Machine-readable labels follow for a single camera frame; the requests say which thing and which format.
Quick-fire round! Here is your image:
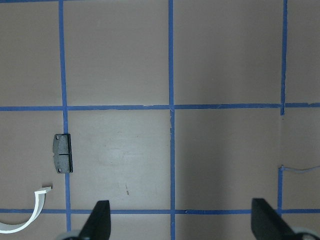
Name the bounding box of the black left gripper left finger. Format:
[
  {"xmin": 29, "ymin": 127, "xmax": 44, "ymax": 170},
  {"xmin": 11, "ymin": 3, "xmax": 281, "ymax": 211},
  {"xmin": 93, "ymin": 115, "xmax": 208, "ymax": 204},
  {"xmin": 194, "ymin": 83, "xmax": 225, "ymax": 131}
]
[{"xmin": 79, "ymin": 200, "xmax": 111, "ymax": 240}]

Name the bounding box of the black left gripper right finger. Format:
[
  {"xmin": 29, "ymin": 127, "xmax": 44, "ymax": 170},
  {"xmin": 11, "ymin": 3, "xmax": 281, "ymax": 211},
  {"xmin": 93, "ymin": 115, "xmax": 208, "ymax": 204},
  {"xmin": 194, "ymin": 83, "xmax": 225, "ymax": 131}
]
[{"xmin": 251, "ymin": 198, "xmax": 296, "ymax": 240}]

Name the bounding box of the dark grey brake pad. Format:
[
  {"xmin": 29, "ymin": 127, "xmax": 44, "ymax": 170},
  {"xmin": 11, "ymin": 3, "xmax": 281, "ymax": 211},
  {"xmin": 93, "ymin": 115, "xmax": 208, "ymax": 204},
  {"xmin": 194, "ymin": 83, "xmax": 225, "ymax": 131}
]
[{"xmin": 52, "ymin": 133, "xmax": 73, "ymax": 174}]

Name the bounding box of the white curved plastic clip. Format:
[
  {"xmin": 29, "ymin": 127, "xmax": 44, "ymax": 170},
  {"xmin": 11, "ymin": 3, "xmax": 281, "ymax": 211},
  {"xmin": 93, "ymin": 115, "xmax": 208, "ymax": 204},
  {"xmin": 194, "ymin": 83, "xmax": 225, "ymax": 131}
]
[{"xmin": 0, "ymin": 184, "xmax": 53, "ymax": 234}]

